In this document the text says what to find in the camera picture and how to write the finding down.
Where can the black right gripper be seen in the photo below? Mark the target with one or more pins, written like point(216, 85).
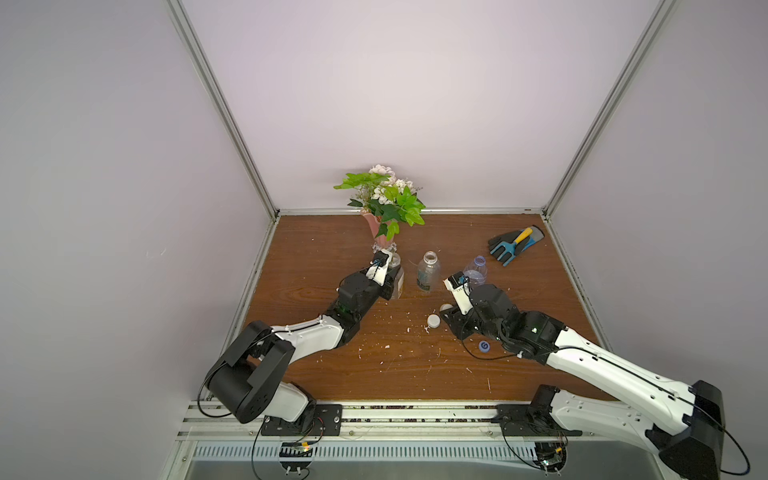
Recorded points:
point(459, 318)

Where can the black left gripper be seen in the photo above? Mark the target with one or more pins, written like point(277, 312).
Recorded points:
point(387, 288)

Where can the green label clear bottle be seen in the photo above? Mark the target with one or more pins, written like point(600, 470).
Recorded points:
point(395, 276)

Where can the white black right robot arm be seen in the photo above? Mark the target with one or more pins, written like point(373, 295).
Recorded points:
point(682, 424)

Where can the blue label water bottle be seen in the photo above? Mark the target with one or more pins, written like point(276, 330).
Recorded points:
point(476, 271)

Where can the teal print clear bottle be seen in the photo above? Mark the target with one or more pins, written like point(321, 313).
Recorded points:
point(428, 271)

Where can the pink vase with flowers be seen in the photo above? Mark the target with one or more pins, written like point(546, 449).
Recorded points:
point(386, 201)

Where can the blue yellow garden hand rake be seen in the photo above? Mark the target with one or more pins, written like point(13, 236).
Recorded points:
point(506, 247)

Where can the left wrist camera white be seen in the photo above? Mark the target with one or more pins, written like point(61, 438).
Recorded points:
point(379, 267)

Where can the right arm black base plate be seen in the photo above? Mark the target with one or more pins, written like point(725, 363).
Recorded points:
point(529, 420)

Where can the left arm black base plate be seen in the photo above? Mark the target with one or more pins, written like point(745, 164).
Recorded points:
point(317, 420)

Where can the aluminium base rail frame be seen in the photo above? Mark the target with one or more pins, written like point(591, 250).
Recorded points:
point(399, 440)

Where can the aluminium corner frame post left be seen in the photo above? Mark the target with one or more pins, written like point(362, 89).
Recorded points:
point(189, 37)

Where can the aluminium corner frame post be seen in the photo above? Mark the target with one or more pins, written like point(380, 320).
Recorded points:
point(640, 50)
point(189, 37)

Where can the aluminium corner frame post right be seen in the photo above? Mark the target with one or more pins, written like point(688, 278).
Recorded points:
point(640, 50)

